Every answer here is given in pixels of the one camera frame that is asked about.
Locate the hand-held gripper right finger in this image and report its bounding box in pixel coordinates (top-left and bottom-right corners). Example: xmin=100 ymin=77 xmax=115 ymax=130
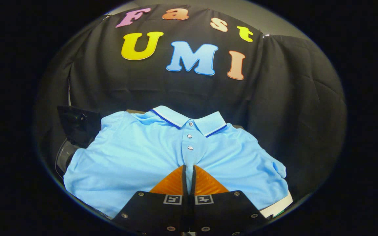
xmin=189 ymin=165 xmax=268 ymax=235

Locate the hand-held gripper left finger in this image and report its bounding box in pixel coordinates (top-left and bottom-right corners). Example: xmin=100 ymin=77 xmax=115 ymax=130
xmin=110 ymin=165 xmax=189 ymax=235

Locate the light blue polo shirt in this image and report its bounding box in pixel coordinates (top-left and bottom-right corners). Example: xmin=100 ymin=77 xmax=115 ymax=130
xmin=63 ymin=105 xmax=289 ymax=219

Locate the dark washing machine lid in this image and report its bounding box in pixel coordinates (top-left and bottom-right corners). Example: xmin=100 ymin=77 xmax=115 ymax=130
xmin=57 ymin=106 xmax=101 ymax=148

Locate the beige cabinet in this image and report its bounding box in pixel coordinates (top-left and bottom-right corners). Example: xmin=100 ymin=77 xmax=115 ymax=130
xmin=126 ymin=109 xmax=293 ymax=219

